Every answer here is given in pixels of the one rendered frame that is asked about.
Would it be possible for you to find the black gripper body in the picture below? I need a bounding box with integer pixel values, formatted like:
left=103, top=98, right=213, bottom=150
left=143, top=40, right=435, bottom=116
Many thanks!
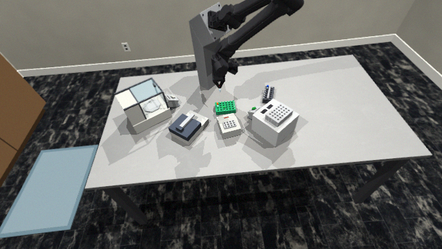
left=212, top=67, right=225, bottom=82

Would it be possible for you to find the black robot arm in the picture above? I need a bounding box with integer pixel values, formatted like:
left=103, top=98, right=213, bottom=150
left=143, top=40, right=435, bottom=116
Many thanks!
left=208, top=0, right=304, bottom=77

